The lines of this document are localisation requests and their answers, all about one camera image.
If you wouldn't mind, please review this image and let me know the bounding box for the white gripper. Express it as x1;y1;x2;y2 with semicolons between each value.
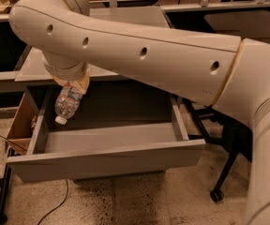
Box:
41;52;90;95

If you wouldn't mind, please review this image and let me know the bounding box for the clear plastic water bottle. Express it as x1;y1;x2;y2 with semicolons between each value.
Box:
54;83;83;125

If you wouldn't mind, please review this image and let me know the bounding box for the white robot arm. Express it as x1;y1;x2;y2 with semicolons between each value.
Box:
9;0;270;225

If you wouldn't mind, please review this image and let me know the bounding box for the grey open top drawer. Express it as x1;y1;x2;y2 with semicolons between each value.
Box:
7;82;205;182

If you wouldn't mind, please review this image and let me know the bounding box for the grey drawer cabinet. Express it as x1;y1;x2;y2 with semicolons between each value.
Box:
14;6;192;183

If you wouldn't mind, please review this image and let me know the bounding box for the brown cardboard box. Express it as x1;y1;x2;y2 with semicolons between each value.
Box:
7;94;37;155

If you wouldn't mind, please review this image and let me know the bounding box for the black table leg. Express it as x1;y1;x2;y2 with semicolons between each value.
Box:
0;147;16;225

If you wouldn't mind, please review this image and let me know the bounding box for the black office chair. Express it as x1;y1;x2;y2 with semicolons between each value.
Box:
184;8;270;203

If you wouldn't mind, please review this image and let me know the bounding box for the black floor cable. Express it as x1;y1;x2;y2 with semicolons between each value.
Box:
0;132;70;225

